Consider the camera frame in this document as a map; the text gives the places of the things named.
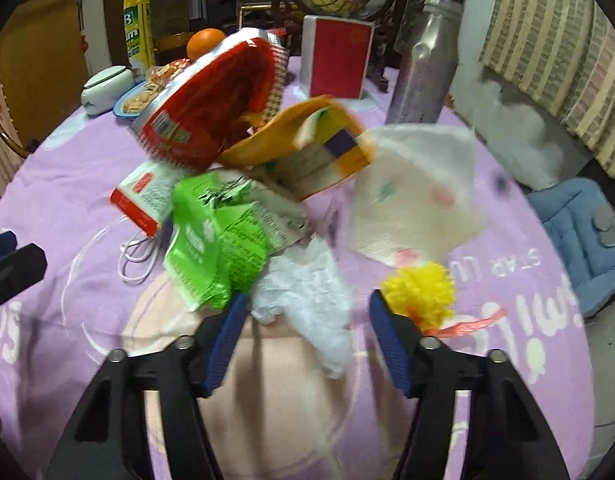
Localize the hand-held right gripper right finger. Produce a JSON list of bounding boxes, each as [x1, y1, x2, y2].
[[368, 289, 571, 480]]

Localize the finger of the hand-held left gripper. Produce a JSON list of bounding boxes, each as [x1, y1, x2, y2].
[[0, 231, 48, 313]]

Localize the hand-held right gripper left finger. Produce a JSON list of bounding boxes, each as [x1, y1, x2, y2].
[[46, 292, 251, 480]]

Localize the clear plastic bag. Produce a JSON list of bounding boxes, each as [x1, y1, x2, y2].
[[250, 237, 355, 381]]

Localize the yellow fluffy ball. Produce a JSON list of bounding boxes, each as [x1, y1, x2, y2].
[[381, 261, 458, 331]]

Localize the orange mesh strip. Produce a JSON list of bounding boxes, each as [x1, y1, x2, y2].
[[412, 306, 508, 335]]

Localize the purple printed tablecloth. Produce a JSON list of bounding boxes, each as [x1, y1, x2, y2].
[[0, 55, 595, 480]]

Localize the green plastic wrapper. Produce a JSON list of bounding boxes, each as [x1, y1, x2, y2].
[[164, 170, 311, 311]]

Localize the red and white small box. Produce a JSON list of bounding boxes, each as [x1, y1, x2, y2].
[[110, 160, 183, 237]]

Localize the white paper napkin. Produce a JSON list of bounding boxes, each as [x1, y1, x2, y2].
[[351, 125, 488, 267]]

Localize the blue plate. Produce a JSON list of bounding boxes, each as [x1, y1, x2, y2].
[[112, 80, 156, 120]]

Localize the orange cardboard carton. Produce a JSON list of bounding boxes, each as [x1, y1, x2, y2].
[[218, 95, 374, 202]]

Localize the white ceramic container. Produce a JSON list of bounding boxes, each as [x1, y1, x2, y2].
[[81, 65, 135, 116]]

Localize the pile of tan snacks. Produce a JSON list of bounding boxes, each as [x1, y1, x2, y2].
[[122, 85, 161, 113]]

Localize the light wooden cabinet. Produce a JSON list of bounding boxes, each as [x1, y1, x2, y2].
[[0, 0, 86, 146]]

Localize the blue chair cushion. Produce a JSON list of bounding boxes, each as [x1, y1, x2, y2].
[[526, 177, 615, 318]]

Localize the red snack bag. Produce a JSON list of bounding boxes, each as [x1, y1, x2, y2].
[[129, 29, 288, 171]]

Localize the steel bottle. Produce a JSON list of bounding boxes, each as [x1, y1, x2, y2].
[[386, 0, 463, 126]]

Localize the yellow canister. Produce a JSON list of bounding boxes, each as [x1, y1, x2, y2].
[[124, 0, 156, 73]]

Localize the red box with white edges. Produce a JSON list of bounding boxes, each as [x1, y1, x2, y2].
[[302, 14, 375, 100]]

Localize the orange fruit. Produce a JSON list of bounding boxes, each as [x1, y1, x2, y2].
[[186, 28, 227, 60]]

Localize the striped curtain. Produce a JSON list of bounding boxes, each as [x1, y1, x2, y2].
[[480, 0, 615, 178]]

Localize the white cord loops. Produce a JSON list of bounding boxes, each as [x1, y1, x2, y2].
[[118, 232, 163, 283]]

